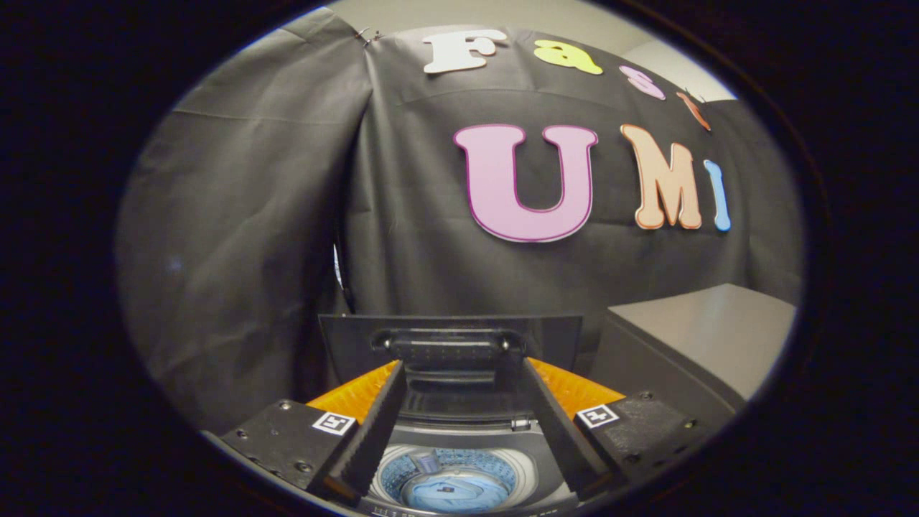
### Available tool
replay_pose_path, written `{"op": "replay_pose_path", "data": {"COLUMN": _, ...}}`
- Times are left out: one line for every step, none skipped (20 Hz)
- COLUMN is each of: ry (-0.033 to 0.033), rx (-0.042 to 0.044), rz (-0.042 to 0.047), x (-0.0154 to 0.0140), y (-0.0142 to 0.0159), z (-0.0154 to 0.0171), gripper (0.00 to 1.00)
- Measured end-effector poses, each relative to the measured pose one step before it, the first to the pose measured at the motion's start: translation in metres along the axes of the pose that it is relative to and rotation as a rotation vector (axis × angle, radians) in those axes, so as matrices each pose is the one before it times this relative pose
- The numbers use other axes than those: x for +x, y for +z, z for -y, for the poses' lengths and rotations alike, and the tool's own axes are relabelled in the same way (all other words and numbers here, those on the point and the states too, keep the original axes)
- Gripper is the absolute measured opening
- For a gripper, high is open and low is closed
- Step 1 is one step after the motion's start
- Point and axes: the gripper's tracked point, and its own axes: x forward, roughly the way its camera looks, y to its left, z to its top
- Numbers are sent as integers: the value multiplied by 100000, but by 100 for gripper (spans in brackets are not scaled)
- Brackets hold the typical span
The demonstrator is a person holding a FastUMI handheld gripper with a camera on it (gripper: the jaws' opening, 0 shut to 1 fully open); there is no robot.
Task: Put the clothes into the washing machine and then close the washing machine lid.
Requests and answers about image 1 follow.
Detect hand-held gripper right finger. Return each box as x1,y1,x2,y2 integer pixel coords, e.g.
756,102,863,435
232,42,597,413
522,357,719,500

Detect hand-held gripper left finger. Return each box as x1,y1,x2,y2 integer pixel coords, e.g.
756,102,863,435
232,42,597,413
219,360,407,503

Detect grey washing machine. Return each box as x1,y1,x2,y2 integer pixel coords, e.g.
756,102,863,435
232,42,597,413
355,413,584,517

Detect light blue shirt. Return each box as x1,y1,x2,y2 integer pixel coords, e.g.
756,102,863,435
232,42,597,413
401,467,515,514

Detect dark washing machine lid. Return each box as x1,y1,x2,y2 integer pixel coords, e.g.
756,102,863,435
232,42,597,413
319,314,584,424

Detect beige cabinet with grey top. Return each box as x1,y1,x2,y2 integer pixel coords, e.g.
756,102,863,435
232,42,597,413
589,283,798,432

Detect black backdrop cloth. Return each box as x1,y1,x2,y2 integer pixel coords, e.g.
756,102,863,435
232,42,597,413
115,7,805,432

